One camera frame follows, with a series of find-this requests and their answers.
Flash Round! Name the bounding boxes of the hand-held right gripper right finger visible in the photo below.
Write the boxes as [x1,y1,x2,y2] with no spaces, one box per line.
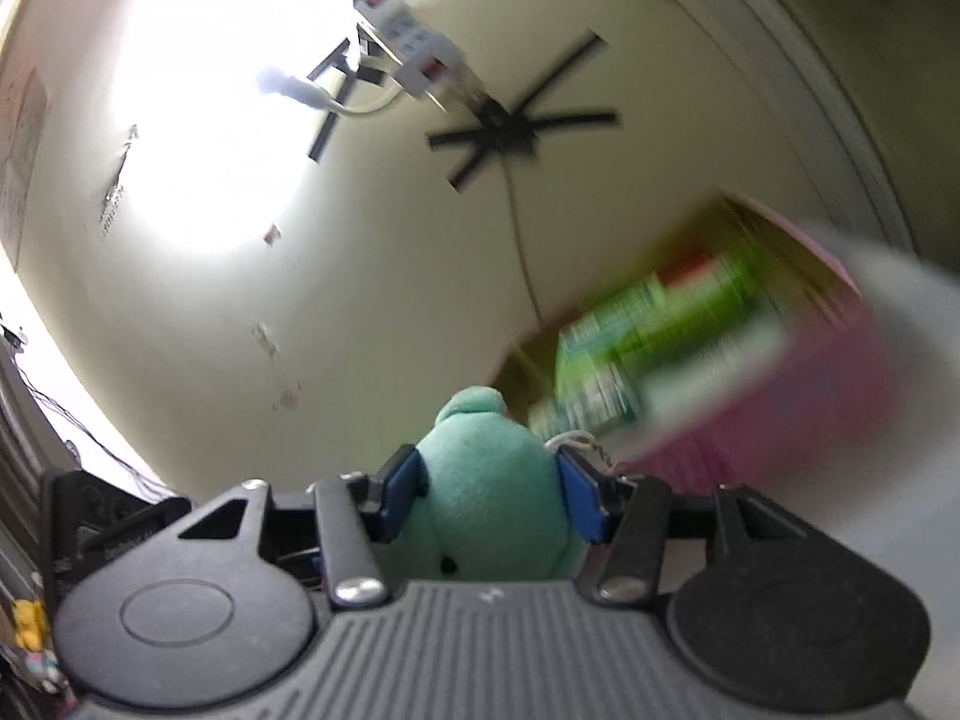
[556,447,809,606]

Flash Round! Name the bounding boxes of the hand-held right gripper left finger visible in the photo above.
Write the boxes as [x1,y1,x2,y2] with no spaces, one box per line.
[176,445,431,609]

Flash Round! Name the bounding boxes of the teal plush toy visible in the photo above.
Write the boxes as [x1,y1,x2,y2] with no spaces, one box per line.
[408,385,591,583]

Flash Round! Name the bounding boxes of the printed small tissue packet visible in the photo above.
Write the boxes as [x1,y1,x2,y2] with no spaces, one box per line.
[528,315,647,434]

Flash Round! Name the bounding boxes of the green medicine box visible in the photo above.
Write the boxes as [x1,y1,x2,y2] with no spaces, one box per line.
[611,243,762,352]

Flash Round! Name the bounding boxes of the pink storage box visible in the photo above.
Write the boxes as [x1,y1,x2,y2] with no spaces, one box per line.
[486,190,902,482]

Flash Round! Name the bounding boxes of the yellow cartoon sticker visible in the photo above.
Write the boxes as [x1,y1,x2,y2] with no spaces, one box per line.
[10,598,52,691]

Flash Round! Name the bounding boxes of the black tape strips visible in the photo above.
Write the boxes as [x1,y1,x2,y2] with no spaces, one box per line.
[307,36,380,164]

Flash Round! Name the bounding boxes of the white power strip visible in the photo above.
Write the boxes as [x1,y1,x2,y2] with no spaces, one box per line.
[352,0,464,100]

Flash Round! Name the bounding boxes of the thin black cable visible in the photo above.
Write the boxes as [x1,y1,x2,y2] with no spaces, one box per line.
[0,321,175,505]

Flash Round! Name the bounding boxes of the thin white cable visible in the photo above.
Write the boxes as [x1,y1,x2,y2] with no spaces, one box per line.
[504,161,547,325]

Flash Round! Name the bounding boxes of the wall poster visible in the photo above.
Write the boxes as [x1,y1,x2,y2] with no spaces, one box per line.
[0,66,48,272]

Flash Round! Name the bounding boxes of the white plug with cord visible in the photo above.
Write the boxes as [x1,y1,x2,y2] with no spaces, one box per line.
[255,66,410,119]

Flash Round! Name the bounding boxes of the white door frame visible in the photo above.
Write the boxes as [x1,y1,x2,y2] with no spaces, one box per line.
[611,0,927,260]

